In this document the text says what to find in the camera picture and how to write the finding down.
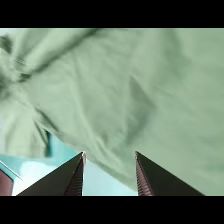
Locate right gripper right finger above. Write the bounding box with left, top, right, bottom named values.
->
left=134, top=150, right=205, bottom=197

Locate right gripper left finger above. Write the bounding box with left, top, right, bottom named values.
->
left=17, top=151, right=87, bottom=197

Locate pale green shirt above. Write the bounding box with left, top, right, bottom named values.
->
left=0, top=27, right=224, bottom=197

